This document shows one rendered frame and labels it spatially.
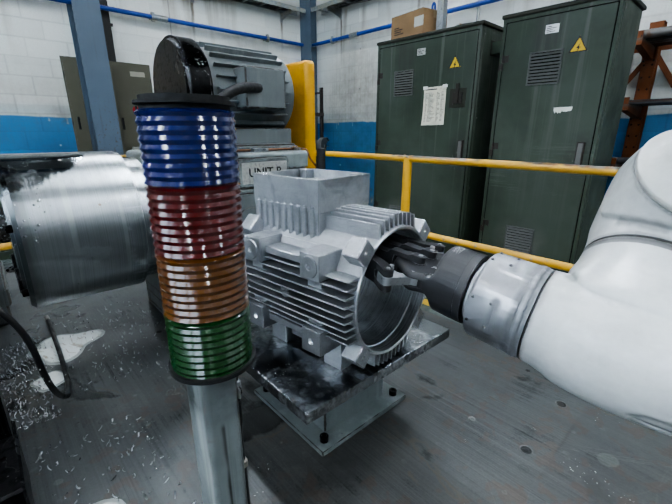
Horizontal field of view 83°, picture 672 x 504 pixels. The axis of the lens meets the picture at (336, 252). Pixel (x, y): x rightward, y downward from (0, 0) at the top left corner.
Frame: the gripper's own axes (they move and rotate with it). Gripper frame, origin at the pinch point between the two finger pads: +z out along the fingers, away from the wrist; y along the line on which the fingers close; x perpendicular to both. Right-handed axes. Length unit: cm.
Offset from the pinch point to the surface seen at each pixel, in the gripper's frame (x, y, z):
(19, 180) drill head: -0.9, 25.0, 37.5
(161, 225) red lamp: -8.4, 26.5, -8.7
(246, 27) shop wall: -96, -376, 531
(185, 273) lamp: -5.5, 25.9, -10.1
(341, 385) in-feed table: 13.9, 8.0, -10.7
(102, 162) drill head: -2.5, 13.6, 38.9
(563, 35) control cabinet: -65, -260, 47
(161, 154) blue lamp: -12.7, 26.2, -8.6
